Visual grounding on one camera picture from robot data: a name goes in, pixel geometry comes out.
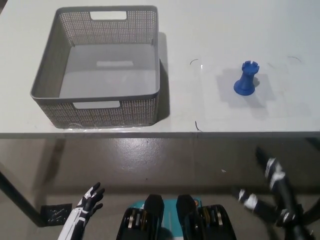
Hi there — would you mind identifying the black floor marker plate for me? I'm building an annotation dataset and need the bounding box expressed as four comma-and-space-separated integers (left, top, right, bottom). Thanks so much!
40, 203, 73, 226

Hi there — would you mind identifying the black teal robot torso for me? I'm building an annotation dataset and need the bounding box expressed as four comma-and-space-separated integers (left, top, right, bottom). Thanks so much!
115, 193, 237, 240

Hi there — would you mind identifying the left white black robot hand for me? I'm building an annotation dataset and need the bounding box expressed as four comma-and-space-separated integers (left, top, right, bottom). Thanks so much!
57, 182, 106, 240

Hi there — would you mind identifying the blue rook chess piece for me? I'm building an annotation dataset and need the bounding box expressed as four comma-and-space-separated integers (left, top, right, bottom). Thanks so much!
233, 60, 261, 97

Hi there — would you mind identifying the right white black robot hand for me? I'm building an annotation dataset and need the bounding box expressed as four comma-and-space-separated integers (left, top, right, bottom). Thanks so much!
231, 146, 314, 240

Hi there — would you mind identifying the grey perforated plastic basket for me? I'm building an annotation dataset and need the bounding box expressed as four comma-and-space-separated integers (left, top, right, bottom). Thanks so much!
29, 5, 161, 129

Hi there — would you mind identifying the black table leg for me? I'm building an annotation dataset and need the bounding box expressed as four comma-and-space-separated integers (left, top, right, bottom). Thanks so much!
0, 161, 50, 228

